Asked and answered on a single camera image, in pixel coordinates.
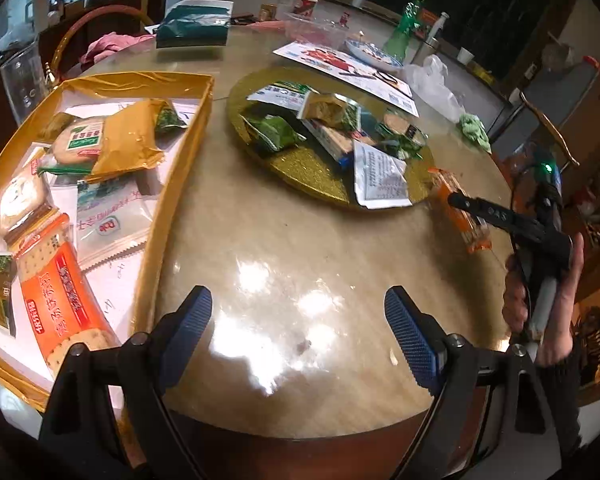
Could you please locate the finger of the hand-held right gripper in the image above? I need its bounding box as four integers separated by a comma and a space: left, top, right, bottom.
447, 192, 552, 244

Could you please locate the clear plastic container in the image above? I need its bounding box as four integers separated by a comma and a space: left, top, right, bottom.
284, 11, 352, 44

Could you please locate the white plastic bag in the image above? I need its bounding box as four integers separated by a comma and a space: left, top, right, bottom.
404, 54, 467, 122

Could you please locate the person's right forearm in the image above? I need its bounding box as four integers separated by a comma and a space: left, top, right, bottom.
532, 350, 584, 467

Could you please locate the white printed snack packet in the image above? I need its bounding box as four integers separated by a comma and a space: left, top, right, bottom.
352, 139, 414, 209

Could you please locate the beige cracker packet brown label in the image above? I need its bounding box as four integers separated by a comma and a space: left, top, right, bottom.
0, 164, 57, 247

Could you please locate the gold cardboard tray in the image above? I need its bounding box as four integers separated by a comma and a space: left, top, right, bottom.
0, 72, 216, 413

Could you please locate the dark label cracker packet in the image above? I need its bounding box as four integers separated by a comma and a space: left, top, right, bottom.
379, 109, 429, 152

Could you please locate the printed flyer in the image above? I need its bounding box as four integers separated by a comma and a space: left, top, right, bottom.
272, 41, 419, 117

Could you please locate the orange cracker packet dark stripe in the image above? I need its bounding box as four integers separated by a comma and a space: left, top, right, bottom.
428, 166, 494, 255

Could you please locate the dark green tissue pack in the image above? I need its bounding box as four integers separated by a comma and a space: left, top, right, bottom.
154, 4, 232, 49

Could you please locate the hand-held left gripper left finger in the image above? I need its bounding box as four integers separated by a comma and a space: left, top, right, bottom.
40, 286, 213, 480

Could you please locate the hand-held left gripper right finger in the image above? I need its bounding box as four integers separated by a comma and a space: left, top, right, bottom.
384, 286, 563, 480

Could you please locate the white green snack packet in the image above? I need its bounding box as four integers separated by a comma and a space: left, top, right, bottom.
246, 81, 317, 112

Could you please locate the gold wrapper snack packet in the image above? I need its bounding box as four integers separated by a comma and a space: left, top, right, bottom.
89, 99, 167, 184

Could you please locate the blue white cracker packet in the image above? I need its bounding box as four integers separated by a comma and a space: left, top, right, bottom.
304, 119, 357, 167

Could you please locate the person's right hand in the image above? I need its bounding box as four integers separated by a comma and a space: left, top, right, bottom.
502, 233, 586, 367

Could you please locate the green plastic bottle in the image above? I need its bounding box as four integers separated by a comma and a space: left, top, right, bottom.
382, 0, 426, 64

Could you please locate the large orange cracker packet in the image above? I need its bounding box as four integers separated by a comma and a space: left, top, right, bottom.
17, 214, 122, 382

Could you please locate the white blue snack packet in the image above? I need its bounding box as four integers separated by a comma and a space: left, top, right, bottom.
74, 179, 149, 277

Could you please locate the wooden chair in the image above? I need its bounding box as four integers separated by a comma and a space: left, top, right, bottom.
52, 4, 157, 77
519, 89, 582, 168

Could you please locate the pink cloth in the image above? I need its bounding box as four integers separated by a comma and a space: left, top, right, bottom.
79, 31, 154, 66

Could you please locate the gold round turntable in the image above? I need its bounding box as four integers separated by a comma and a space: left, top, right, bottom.
225, 65, 437, 212

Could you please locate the round cookie packet green label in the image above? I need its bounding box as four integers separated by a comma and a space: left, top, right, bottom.
36, 114, 107, 177

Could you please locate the steel thermos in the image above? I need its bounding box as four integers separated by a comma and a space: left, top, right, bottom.
412, 37, 441, 66

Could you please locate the blue patterned plate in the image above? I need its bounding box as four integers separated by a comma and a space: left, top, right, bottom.
344, 36, 404, 72

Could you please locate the green cloth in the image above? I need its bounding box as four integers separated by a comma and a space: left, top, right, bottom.
457, 112, 494, 154

